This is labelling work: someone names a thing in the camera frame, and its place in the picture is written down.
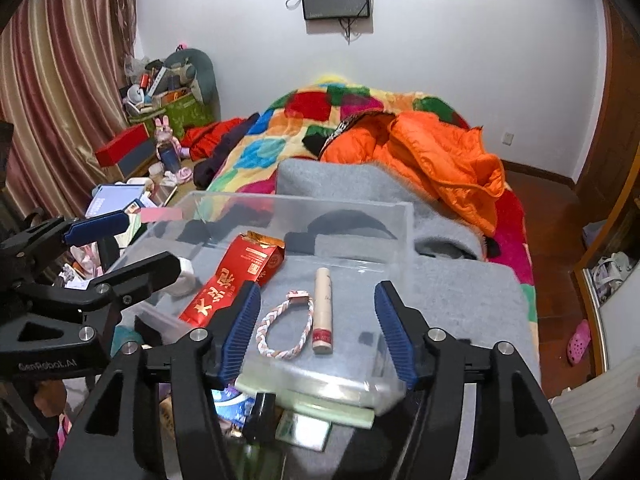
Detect striped curtain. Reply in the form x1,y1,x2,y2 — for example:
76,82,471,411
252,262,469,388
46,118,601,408
0,0,138,221

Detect white ribbed suitcase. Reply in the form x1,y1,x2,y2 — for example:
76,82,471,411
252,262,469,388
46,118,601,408
547,365,640,480

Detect red garment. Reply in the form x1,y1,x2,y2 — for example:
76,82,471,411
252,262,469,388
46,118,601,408
181,119,248,160

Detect clear plastic storage box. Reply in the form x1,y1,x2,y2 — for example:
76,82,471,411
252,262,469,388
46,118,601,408
107,190,416,413

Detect green paper bag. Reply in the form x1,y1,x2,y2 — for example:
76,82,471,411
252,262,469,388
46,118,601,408
127,91,213,133

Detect pink clog shoe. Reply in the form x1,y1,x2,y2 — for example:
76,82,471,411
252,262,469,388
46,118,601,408
566,319,592,366

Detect red paper packet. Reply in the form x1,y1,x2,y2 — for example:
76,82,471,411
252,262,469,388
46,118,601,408
179,231,286,328

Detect orange padded jacket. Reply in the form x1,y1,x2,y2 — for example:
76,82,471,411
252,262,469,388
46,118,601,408
320,110,506,236

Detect red gift box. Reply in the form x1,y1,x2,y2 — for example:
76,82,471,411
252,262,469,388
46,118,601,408
95,124,157,178

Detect green glass bottle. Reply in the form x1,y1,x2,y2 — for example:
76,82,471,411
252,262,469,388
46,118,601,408
227,392,286,480

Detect wooden wardrobe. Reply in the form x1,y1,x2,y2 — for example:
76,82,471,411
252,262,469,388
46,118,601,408
572,180,640,381

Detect pink white braided bracelet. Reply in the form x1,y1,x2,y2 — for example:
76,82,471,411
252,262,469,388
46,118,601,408
255,290,315,360

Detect grey black blanket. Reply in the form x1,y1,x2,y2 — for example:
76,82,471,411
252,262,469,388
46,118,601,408
195,157,543,480

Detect blue notebook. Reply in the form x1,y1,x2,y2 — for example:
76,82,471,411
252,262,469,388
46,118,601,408
85,183,146,218

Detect wooden door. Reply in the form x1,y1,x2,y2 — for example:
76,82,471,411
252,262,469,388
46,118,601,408
575,0,640,191

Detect pink flat case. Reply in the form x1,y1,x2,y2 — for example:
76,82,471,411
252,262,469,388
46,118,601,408
140,207,186,223

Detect small green card box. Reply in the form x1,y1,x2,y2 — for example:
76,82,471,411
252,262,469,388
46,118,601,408
275,410,332,452

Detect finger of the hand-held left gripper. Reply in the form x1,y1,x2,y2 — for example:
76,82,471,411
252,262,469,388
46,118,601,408
12,254,182,313
0,211,130,266

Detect colourful patchwork blanket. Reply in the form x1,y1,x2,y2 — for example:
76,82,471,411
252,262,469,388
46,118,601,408
205,74,538,326

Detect beige lipstick tube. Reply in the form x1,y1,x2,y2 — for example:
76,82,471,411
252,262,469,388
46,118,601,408
312,267,335,356

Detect pale green flat box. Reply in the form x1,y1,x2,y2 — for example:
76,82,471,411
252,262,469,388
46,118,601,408
280,400,376,429

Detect blue snack packet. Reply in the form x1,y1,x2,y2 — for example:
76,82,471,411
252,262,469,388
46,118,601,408
212,385,258,426

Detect pink rabbit water bottle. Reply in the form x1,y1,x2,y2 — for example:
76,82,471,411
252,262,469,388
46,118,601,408
154,116,183,173

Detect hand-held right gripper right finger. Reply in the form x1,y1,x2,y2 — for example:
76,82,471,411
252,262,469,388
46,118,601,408
375,280,581,480

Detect dark purple garment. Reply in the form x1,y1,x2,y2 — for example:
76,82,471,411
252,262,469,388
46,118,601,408
192,112,261,188

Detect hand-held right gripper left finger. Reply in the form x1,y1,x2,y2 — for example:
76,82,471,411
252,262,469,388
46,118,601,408
50,282,263,480

